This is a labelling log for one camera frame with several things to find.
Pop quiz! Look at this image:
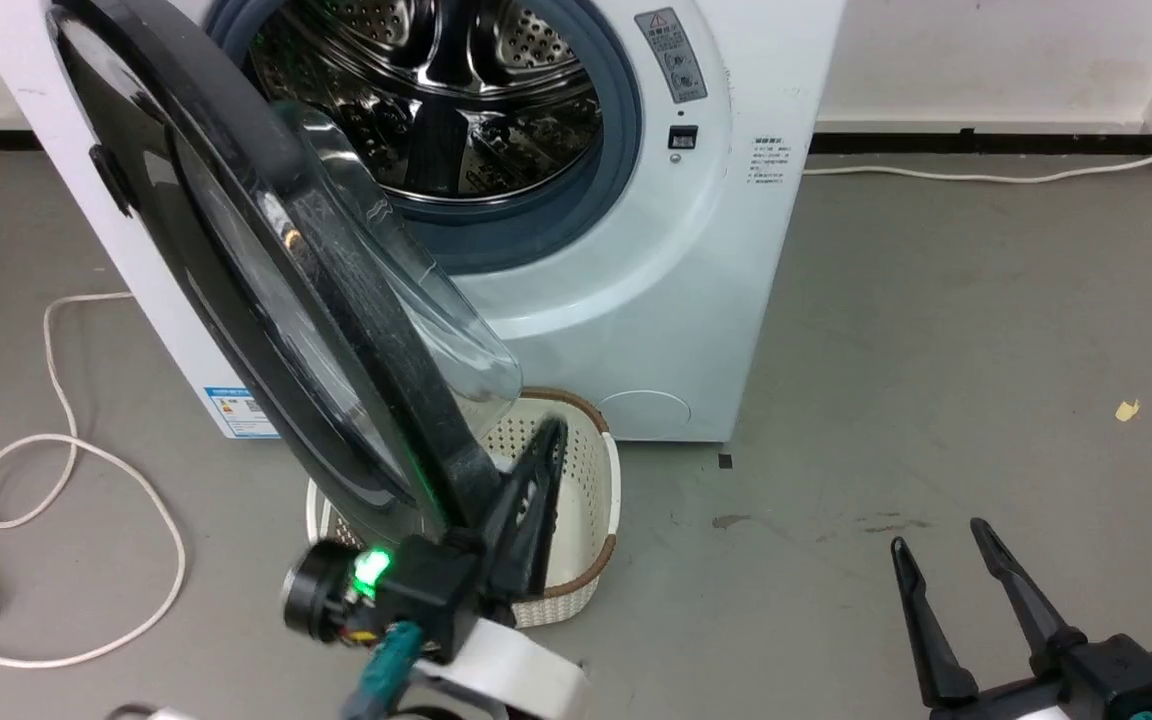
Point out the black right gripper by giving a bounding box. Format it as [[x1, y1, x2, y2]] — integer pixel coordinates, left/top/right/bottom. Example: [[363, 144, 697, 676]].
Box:
[[890, 517, 1152, 720]]

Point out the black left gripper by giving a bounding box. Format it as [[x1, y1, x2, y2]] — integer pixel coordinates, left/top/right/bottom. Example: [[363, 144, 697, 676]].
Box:
[[281, 417, 570, 667]]

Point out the black round washer door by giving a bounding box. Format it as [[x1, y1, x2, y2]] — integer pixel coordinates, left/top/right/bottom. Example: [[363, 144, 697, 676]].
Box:
[[46, 0, 524, 547]]

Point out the white front-load washing machine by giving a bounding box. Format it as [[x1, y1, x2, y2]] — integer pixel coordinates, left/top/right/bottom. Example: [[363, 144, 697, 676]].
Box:
[[0, 0, 848, 444]]

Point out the grey rubber door gasket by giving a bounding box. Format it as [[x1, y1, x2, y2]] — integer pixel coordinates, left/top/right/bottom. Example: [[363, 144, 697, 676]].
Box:
[[204, 0, 644, 276]]

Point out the white woven laundry basket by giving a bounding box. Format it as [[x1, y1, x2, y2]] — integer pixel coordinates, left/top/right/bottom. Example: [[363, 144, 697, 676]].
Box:
[[305, 387, 623, 630]]

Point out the round filter cover panel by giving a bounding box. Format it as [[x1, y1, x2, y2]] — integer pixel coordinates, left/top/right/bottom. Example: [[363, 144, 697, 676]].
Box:
[[595, 389, 694, 443]]

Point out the blue energy label sticker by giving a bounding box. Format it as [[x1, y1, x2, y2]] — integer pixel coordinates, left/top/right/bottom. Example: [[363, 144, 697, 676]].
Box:
[[203, 387, 280, 440]]

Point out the steel washer drum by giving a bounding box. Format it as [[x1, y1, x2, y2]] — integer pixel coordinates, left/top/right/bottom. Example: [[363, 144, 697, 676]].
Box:
[[248, 0, 604, 205]]

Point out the grey warning sticker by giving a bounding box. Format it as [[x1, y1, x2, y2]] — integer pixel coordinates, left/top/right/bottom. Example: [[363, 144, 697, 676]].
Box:
[[633, 7, 710, 105]]

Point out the white thin wall cable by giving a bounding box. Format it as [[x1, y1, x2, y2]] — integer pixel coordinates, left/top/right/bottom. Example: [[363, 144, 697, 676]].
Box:
[[803, 140, 1152, 187]]

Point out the white looped power cable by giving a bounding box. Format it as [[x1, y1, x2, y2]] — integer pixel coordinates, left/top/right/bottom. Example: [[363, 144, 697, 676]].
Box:
[[0, 291, 188, 670]]

